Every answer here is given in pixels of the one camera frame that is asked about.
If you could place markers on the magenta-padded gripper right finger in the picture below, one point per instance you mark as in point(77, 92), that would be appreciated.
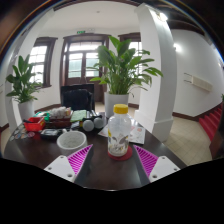
point(163, 166)

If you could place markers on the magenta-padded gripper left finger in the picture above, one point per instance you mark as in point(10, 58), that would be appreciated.
point(61, 166)

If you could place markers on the clear yellow-capped drink bottle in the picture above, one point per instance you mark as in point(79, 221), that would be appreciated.
point(119, 136)

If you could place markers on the white speckled mug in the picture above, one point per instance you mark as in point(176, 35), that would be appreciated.
point(71, 143)

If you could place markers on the black flat device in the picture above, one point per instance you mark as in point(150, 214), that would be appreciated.
point(50, 134)

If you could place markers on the flat round red coaster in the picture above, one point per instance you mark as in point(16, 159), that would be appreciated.
point(128, 155)

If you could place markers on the white printed paper sheet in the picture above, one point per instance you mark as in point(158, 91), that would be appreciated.
point(137, 135)

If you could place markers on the round printed sticker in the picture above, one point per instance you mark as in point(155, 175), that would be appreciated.
point(18, 136)
point(29, 134)

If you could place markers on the grey round ball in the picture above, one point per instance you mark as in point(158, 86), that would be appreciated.
point(88, 125)
point(99, 123)

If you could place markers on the red plastic box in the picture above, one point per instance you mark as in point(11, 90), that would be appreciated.
point(34, 124)

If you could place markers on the red carpeted staircase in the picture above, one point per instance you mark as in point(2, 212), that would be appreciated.
point(213, 121)

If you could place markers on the black office chair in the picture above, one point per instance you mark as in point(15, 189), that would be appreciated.
point(77, 98)

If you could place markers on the potted leafy plant white pot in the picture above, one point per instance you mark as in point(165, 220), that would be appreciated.
point(123, 73)
point(22, 86)

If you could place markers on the dark wooden framed window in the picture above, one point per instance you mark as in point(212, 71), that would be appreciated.
point(133, 43)
point(39, 61)

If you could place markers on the dark wooden glazed double door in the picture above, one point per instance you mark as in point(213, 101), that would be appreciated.
point(81, 60)

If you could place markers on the green exit sign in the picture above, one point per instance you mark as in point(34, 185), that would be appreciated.
point(81, 32)

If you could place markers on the dark wooden stair post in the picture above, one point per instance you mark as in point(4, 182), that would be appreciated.
point(218, 136)

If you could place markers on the white wall radiator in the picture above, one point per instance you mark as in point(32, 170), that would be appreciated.
point(199, 82)

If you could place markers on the pillar wall lamp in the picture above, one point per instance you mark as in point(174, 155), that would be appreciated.
point(163, 16)

